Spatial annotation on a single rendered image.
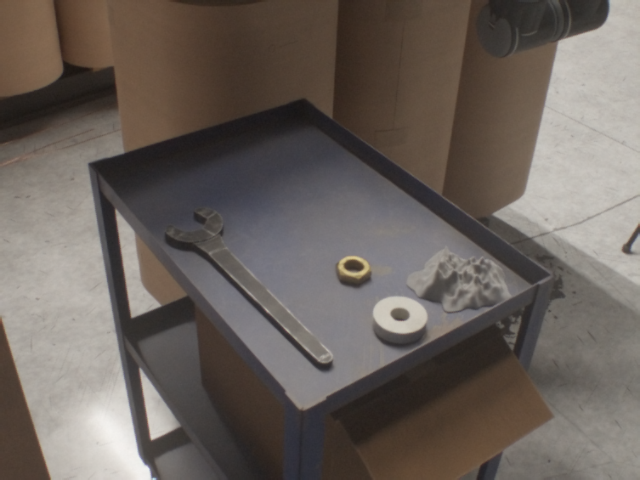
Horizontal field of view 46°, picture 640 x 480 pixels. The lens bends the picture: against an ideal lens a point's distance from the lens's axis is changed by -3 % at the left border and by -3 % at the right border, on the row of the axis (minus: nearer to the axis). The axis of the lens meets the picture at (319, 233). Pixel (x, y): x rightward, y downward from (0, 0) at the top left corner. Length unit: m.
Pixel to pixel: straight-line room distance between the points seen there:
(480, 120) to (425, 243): 1.09
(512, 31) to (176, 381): 0.91
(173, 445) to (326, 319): 0.89
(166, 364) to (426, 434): 0.63
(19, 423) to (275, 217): 0.50
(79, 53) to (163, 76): 1.77
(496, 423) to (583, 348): 1.32
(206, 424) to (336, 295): 0.43
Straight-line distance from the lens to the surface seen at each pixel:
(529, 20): 1.54
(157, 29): 1.56
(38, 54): 3.18
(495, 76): 2.20
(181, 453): 1.85
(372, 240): 1.19
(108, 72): 3.54
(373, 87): 1.85
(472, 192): 2.38
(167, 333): 1.57
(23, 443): 1.28
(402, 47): 1.82
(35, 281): 2.56
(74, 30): 3.31
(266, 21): 1.51
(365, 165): 1.37
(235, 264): 1.12
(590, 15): 1.67
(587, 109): 3.73
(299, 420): 0.91
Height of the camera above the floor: 1.60
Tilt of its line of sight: 37 degrees down
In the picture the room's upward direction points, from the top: 3 degrees clockwise
